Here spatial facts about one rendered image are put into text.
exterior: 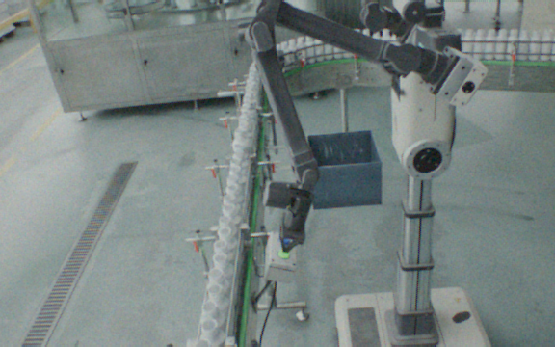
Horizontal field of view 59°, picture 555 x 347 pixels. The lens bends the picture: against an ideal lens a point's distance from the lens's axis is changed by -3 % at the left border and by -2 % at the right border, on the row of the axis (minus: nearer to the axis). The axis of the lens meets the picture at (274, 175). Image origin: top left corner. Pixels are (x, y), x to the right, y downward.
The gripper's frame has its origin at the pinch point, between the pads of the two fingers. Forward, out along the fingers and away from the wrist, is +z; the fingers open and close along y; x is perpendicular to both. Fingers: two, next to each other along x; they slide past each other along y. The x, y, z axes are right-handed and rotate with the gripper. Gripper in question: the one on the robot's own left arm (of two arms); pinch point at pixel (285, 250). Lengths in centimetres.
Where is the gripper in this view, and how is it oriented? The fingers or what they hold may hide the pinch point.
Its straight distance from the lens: 143.3
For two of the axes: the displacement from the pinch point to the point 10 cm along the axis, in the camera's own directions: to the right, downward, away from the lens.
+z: -2.3, 8.3, 5.1
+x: 9.7, 2.1, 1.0
